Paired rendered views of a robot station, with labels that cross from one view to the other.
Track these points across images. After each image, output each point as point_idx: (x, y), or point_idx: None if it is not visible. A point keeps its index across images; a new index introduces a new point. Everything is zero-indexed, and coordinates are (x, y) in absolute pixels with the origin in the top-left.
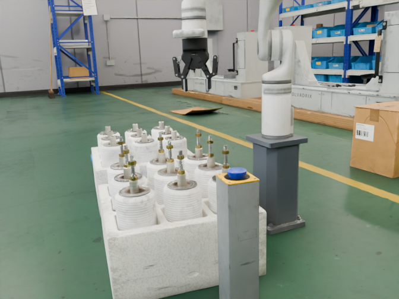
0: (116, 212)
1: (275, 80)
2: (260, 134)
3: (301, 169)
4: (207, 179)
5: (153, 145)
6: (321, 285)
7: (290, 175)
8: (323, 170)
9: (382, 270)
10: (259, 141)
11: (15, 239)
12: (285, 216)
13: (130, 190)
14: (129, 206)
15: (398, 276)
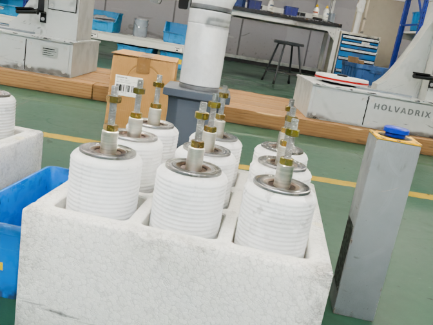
0: (279, 229)
1: (227, 8)
2: (177, 86)
3: (64, 142)
4: (235, 155)
5: None
6: (333, 254)
7: None
8: (89, 140)
9: (326, 225)
10: (204, 95)
11: None
12: None
13: (285, 184)
14: (312, 211)
15: (339, 225)
